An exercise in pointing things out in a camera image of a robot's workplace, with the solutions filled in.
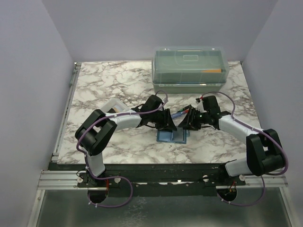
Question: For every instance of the white plastic card tray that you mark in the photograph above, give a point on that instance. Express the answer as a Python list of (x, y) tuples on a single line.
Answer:
[(107, 107)]

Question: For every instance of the aluminium frame rail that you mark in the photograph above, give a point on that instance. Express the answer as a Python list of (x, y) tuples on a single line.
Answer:
[(57, 180)]

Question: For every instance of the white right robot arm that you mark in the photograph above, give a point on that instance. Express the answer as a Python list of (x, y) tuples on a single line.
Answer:
[(263, 148)]

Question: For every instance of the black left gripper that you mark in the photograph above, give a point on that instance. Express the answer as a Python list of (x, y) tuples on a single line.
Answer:
[(167, 124)]

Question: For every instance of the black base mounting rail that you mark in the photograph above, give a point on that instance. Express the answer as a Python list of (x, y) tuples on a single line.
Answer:
[(205, 175)]

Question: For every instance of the clear lidded storage box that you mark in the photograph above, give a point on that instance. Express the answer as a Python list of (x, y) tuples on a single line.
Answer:
[(189, 70)]

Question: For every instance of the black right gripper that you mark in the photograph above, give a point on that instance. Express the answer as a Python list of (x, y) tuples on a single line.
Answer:
[(190, 117)]

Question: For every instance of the blue leather card holder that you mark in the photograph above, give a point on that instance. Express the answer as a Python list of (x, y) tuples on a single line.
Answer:
[(167, 137)]

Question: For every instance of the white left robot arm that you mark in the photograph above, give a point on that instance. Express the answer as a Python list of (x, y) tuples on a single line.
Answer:
[(96, 131)]

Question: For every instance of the black VIP card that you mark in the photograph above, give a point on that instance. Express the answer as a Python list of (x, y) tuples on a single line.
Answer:
[(180, 136)]

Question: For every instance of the blue transparent handle screwdriver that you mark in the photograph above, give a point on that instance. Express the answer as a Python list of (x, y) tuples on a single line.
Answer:
[(178, 114)]

